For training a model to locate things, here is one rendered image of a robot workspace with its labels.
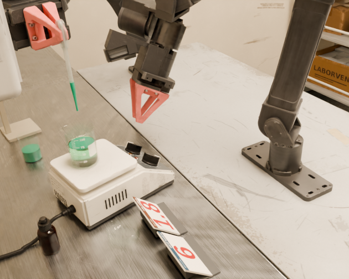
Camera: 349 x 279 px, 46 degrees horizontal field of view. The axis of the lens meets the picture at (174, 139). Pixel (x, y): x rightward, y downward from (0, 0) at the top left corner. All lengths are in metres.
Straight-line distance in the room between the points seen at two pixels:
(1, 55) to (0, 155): 0.78
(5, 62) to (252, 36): 2.65
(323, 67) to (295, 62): 2.21
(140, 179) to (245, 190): 0.20
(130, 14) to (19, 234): 0.45
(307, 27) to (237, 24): 2.04
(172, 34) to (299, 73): 0.24
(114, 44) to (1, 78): 0.54
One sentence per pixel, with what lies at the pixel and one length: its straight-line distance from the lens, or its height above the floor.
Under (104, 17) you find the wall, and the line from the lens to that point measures 2.30.
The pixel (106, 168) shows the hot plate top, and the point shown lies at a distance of 0.73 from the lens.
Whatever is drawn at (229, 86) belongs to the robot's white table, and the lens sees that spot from 1.22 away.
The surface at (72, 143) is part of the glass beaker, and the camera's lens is 0.72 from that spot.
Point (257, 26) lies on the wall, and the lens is 2.86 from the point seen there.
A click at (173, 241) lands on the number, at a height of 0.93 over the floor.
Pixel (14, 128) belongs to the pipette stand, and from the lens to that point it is 1.11.
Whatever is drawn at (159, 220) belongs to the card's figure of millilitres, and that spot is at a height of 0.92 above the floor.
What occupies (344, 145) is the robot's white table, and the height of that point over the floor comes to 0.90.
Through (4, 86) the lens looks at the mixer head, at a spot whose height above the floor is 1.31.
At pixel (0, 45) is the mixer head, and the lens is 0.24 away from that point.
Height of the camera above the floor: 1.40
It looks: 31 degrees down
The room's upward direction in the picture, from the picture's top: 3 degrees counter-clockwise
